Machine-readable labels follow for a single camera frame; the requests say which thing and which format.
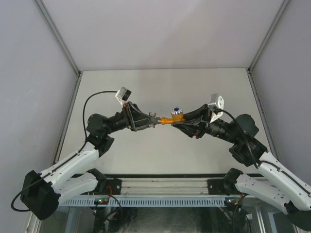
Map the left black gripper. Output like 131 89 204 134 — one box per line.
104 102 159 135

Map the orange plastic water faucet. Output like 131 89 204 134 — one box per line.
159 107 185 125

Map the aluminium frame post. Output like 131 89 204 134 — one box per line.
247 0 291 73
33 0 82 76

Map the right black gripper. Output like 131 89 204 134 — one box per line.
170 104 237 144

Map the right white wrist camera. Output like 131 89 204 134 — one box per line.
207 93 225 123

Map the left aluminium frame post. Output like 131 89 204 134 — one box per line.
33 0 82 76

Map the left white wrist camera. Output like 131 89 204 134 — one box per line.
115 87 132 105

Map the metal tee pipe fitting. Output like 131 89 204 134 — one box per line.
148 112 161 128

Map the right black camera cable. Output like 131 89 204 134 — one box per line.
213 108 259 169

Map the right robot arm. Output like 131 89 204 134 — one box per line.
172 104 311 231

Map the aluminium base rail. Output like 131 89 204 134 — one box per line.
58 176 299 197

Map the left black camera cable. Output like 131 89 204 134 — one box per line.
82 90 119 141

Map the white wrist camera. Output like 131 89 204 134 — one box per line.
115 87 132 105
207 93 225 123

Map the right aluminium frame post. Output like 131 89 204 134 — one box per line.
247 0 291 73

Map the slotted grey cable duct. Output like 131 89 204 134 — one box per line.
60 195 227 207

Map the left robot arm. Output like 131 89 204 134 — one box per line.
19 101 161 220

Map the black camera cable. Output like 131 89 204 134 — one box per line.
213 108 259 169
82 90 119 141

